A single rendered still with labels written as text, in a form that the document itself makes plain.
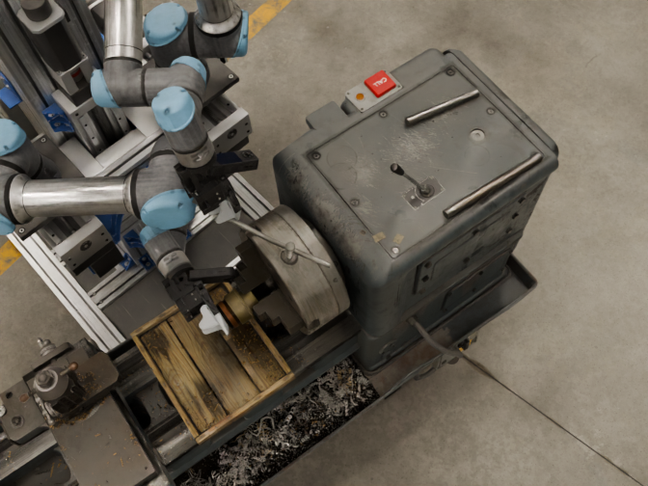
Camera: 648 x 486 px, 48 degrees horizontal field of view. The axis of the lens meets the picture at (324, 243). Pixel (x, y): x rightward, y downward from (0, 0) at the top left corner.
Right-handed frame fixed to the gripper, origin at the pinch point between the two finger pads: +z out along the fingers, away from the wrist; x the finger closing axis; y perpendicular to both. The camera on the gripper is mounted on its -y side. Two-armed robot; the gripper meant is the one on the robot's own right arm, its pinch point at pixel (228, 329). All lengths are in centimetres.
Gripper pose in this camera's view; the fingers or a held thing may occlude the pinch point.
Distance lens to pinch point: 181.5
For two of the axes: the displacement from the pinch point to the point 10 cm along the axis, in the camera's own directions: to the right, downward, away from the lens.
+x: -0.4, -4.3, -9.0
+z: 5.7, 7.3, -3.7
